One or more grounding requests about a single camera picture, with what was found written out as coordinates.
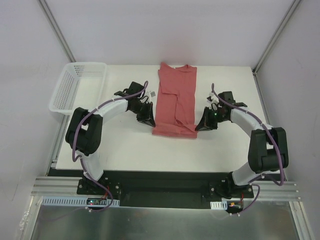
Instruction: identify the pink t shirt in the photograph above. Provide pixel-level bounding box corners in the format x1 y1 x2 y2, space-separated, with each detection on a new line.
152 62 198 139

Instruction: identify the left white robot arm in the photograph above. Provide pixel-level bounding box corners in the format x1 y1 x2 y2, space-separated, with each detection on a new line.
65 81 156 197

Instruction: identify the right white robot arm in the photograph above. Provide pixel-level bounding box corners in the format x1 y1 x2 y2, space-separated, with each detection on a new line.
195 91 289 199

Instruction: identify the white plastic basket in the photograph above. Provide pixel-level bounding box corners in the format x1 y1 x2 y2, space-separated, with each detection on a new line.
48 62 108 116

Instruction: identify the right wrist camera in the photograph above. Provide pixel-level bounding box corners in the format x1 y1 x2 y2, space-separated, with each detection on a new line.
206 92 219 107

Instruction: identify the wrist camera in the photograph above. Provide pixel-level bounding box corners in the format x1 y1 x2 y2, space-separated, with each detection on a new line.
142 91 156 103
206 92 219 107

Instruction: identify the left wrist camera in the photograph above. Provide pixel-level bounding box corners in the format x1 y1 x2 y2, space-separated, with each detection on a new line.
142 91 156 103

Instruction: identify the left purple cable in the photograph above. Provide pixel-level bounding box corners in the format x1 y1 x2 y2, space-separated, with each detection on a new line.
71 80 150 213

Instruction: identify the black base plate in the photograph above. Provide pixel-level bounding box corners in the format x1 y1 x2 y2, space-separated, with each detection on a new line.
76 170 254 209

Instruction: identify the right white cable duct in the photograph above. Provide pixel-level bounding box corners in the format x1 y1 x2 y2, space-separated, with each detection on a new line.
210 200 228 211

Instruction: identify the white cable duct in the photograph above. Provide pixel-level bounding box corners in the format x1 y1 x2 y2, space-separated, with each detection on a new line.
42 196 120 208
210 200 228 211

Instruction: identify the aluminium rail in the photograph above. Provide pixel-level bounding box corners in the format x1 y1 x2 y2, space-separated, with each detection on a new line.
30 176 302 202

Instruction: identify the left white cable duct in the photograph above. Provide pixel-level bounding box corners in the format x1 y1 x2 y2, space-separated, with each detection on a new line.
42 196 120 208

